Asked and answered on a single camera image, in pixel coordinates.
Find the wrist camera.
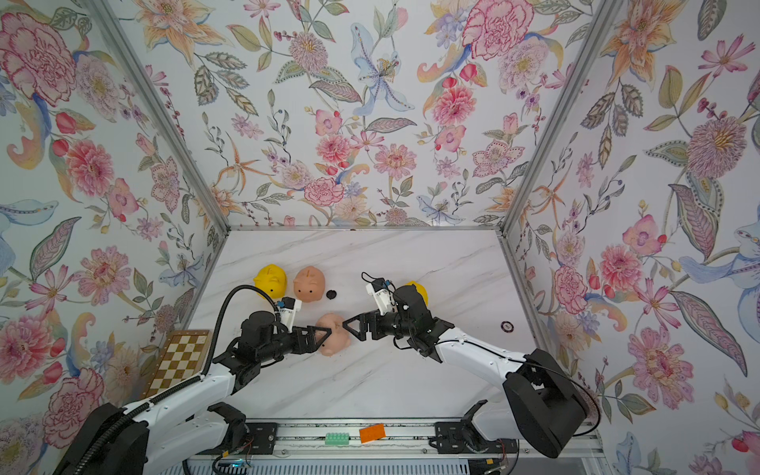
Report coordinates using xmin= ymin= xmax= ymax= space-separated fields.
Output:
xmin=277 ymin=297 xmax=303 ymax=332
xmin=366 ymin=278 xmax=396 ymax=316

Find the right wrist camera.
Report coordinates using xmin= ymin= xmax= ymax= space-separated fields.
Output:
xmin=366 ymin=278 xmax=396 ymax=316

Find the green terminal block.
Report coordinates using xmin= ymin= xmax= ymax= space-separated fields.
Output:
xmin=324 ymin=433 xmax=350 ymax=447

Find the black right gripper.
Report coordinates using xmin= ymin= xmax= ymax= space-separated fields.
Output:
xmin=346 ymin=307 xmax=420 ymax=344

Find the pink piggy bank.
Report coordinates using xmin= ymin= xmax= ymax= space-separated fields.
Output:
xmin=316 ymin=314 xmax=352 ymax=357
xmin=293 ymin=266 xmax=326 ymax=303

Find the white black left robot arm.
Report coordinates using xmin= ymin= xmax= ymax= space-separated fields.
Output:
xmin=55 ymin=311 xmax=332 ymax=474

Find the yellow piggy bank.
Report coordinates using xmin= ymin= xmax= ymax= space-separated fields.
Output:
xmin=253 ymin=264 xmax=288 ymax=301
xmin=408 ymin=281 xmax=429 ymax=305

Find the aluminium frame corner post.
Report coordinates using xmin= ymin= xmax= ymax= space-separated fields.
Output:
xmin=83 ymin=0 xmax=231 ymax=241
xmin=500 ymin=0 xmax=621 ymax=238

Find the aluminium frame corner post left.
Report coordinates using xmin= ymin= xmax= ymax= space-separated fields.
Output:
xmin=83 ymin=0 xmax=231 ymax=241

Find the orange tag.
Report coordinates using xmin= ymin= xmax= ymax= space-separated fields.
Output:
xmin=359 ymin=424 xmax=387 ymax=445

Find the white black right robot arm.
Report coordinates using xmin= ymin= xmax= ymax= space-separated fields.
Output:
xmin=342 ymin=284 xmax=591 ymax=458

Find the wooden checker board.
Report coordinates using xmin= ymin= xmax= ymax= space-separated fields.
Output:
xmin=142 ymin=330 xmax=212 ymax=398

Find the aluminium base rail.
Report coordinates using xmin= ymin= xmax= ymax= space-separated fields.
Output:
xmin=94 ymin=418 xmax=601 ymax=461

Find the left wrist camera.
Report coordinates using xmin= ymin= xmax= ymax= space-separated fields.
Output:
xmin=277 ymin=297 xmax=303 ymax=332

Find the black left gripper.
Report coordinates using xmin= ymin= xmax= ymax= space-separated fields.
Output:
xmin=257 ymin=325 xmax=333 ymax=364

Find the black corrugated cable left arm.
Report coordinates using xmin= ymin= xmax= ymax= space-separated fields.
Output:
xmin=70 ymin=284 xmax=280 ymax=475

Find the aluminium frame corner post right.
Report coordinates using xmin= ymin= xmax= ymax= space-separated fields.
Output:
xmin=500 ymin=0 xmax=621 ymax=238

